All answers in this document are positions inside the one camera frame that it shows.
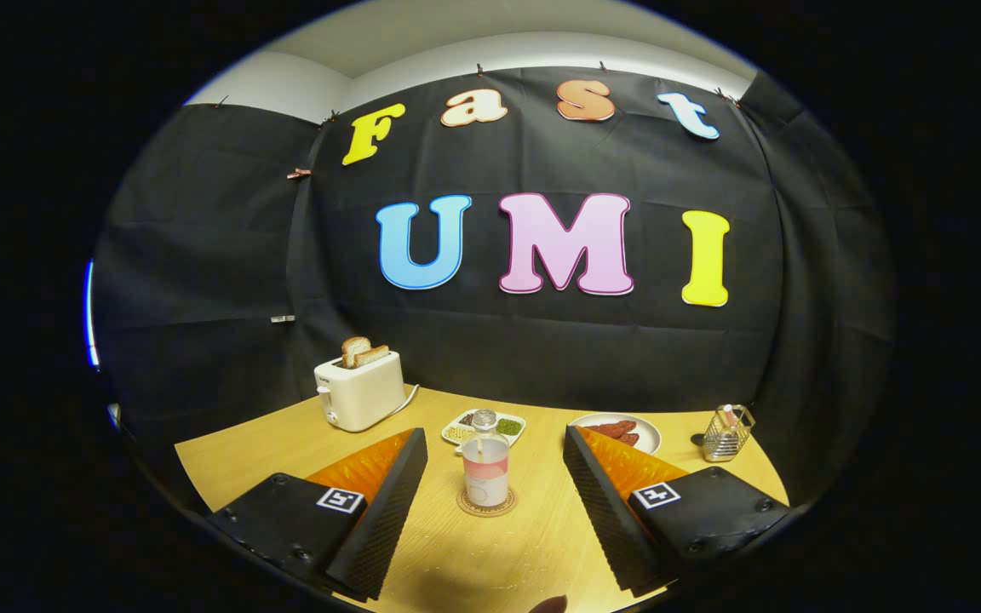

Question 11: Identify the round cork coaster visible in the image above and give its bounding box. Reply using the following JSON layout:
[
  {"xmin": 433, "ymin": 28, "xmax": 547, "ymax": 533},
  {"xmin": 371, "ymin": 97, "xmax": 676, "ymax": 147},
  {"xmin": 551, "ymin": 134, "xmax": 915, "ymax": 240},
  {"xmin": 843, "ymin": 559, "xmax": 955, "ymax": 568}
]
[{"xmin": 456, "ymin": 484, "xmax": 519, "ymax": 518}]

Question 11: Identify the white round plate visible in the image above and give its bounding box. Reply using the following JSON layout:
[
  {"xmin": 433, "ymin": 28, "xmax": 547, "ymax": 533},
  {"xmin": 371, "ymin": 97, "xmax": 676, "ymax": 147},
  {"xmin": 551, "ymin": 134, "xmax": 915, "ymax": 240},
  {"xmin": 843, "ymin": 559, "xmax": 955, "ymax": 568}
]
[{"xmin": 569, "ymin": 412, "xmax": 663, "ymax": 456}]

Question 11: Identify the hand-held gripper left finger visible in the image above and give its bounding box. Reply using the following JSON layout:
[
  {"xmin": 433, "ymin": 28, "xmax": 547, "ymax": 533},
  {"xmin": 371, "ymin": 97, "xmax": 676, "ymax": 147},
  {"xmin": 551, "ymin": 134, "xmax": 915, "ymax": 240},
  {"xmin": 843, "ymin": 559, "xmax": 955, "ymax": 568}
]
[{"xmin": 205, "ymin": 427, "xmax": 429, "ymax": 601}]

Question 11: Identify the wooden table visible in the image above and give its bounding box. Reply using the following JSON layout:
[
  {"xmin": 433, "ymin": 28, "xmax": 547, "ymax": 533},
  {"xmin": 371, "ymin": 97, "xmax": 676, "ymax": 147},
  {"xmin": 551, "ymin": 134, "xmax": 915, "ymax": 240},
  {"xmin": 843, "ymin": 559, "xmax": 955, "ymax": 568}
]
[{"xmin": 174, "ymin": 385, "xmax": 791, "ymax": 613}]

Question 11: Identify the clear juice bottle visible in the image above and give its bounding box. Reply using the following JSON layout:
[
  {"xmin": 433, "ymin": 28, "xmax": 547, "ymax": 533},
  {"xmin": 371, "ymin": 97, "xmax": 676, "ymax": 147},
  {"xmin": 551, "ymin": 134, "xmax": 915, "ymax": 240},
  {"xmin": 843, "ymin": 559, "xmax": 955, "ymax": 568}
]
[{"xmin": 462, "ymin": 409, "xmax": 511, "ymax": 509}]

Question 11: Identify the cream toaster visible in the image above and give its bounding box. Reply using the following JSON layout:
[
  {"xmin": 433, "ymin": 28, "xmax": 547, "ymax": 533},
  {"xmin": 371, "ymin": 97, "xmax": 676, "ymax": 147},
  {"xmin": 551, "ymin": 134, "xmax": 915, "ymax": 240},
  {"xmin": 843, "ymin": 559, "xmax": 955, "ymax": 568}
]
[{"xmin": 313, "ymin": 349, "xmax": 406, "ymax": 433}]

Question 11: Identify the metal wire holder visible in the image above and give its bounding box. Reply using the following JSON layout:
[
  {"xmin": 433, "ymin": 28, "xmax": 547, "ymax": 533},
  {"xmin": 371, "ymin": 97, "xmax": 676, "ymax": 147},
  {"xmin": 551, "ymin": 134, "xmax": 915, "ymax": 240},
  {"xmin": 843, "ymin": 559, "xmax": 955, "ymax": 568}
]
[{"xmin": 702, "ymin": 404, "xmax": 756, "ymax": 463}]

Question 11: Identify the black backdrop cloth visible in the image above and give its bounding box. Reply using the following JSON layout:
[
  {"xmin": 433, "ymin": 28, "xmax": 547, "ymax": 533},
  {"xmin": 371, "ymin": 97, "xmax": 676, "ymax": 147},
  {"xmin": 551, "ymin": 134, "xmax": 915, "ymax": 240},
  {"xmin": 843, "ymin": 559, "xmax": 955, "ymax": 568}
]
[{"xmin": 90, "ymin": 64, "xmax": 896, "ymax": 512}]

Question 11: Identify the white divided condiment dish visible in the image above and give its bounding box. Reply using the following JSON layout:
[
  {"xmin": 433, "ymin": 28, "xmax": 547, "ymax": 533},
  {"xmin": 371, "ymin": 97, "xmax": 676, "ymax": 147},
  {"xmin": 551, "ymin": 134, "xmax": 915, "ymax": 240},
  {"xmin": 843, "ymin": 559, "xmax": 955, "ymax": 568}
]
[{"xmin": 441, "ymin": 409, "xmax": 527, "ymax": 448}]

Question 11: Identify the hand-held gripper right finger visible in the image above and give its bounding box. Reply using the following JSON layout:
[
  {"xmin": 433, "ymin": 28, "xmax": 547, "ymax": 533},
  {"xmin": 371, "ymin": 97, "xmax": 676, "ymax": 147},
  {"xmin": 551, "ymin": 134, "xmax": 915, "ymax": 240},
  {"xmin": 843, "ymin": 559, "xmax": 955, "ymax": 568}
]
[{"xmin": 562, "ymin": 425, "xmax": 792, "ymax": 597}]

